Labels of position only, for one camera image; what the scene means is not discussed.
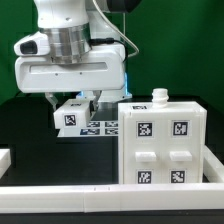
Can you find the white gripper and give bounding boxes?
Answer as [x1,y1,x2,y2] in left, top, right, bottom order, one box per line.
[15,44,125,111]

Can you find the white cabinet top block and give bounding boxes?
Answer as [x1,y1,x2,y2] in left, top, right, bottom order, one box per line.
[53,99,91,129]

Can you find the white door panel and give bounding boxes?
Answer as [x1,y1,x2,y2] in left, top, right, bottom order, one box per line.
[125,120,162,184]
[168,120,197,184]

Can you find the white cabinet body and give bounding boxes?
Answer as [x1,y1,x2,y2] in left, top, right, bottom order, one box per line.
[118,89,207,184]

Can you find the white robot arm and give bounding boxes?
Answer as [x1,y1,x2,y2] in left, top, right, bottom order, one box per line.
[14,0,142,104]

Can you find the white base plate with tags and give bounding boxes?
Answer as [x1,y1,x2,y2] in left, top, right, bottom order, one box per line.
[58,120,118,137]

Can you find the black cable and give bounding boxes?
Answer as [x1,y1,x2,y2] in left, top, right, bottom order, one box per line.
[89,37,128,64]

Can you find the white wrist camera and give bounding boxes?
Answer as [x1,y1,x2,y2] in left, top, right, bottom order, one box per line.
[14,32,50,56]

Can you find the white fence rail left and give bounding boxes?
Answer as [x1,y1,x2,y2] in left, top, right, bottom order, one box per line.
[0,149,11,179]

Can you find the white fence rail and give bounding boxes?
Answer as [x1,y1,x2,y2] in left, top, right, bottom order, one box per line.
[0,183,224,214]
[203,146,224,183]
[0,149,11,179]

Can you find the white cable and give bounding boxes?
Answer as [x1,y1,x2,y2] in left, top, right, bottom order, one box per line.
[92,0,140,60]

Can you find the white fence rail right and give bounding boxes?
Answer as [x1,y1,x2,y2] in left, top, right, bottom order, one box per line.
[203,146,224,183]

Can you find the white fence rail front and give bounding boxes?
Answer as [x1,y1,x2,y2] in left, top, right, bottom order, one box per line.
[0,183,224,214]

